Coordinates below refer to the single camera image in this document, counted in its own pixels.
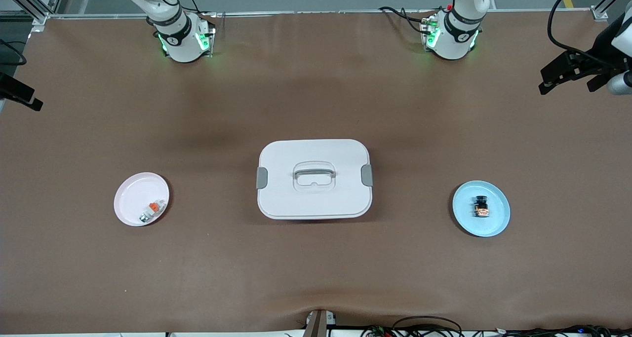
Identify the silver table edge rail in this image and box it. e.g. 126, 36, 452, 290
47, 9, 593, 20

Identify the small orange and white connector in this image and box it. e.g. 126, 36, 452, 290
139, 199, 165, 224

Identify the black cable bundle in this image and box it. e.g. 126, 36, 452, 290
494, 324, 632, 337

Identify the pink round plate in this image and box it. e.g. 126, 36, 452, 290
114, 172, 170, 227

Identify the grey lid handle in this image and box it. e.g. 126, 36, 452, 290
294, 165, 336, 180

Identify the black arm base cable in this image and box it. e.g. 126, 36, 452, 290
379, 6, 435, 35
184, 0, 218, 18

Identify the black left arm base cable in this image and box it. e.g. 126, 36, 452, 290
379, 6, 435, 35

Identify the light blue round plate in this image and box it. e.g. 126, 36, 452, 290
452, 180, 511, 238

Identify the black looped cable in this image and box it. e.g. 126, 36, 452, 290
393, 316, 464, 337

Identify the white lidded plastic box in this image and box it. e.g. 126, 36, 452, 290
256, 139, 374, 221

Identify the brown camera mount post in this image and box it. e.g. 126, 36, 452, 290
303, 308, 337, 337

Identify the aluminium frame profile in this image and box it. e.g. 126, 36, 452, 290
0, 0, 67, 32
591, 0, 632, 22

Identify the black right arm base cable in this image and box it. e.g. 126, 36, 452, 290
184, 0, 218, 18

